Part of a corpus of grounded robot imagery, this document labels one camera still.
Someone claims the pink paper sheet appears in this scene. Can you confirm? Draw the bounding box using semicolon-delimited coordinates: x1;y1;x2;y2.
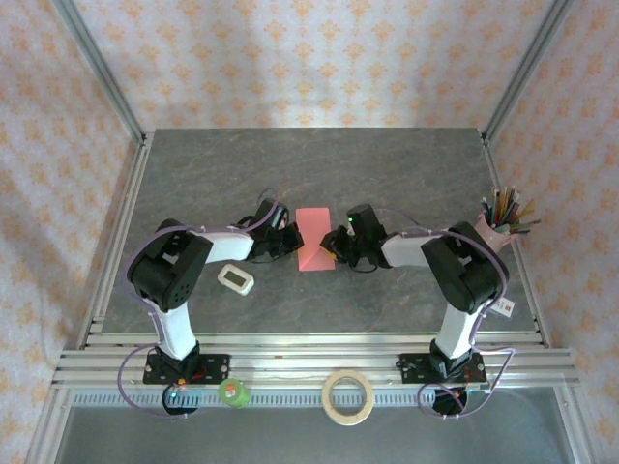
295;207;338;273

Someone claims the small white digital timer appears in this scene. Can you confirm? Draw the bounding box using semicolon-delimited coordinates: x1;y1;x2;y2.
216;265;255;298

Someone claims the wide aluminium crossbeam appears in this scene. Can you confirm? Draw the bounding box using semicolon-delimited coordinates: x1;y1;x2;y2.
50;348;581;391

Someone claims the pink cup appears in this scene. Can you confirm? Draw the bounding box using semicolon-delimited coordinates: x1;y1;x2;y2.
476;212;515;252

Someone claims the bunch of coloured sticks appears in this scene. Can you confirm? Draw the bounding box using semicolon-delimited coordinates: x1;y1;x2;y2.
480;184;542;238

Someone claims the green tape roll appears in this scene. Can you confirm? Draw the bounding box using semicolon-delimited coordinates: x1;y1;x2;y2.
217;378;251;410

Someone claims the small white red card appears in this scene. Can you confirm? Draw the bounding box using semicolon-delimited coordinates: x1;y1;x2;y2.
487;297;516;319

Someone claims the beige masking tape roll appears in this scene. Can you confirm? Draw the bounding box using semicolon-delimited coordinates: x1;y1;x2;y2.
321;369;375;427

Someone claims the aluminium table edge rail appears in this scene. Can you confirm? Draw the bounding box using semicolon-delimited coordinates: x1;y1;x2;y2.
79;331;552;351

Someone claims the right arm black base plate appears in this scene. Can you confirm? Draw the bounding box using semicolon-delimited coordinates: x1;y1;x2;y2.
398;351;487;387

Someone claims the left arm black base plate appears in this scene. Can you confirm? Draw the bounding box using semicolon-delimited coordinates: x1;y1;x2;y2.
142;351;231;387

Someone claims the aluminium side rail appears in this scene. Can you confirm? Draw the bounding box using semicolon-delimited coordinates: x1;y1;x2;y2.
478;129;552;347
79;130;156;339

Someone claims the grey slotted cable duct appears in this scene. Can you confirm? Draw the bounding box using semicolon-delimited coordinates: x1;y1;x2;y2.
67;389;565;410

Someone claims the black round cable hub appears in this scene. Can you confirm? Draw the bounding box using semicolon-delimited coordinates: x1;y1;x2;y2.
162;384;200;420
431;385;469;420

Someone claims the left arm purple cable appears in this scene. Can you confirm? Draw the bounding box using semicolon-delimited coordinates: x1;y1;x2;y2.
118;188;291;421

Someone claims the aluminium frame post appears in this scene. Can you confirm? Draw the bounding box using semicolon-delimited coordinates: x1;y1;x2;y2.
481;0;576;146
50;0;149;146

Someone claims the aluminium frame leg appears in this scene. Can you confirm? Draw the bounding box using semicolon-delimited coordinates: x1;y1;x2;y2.
23;386;74;464
553;386;599;464

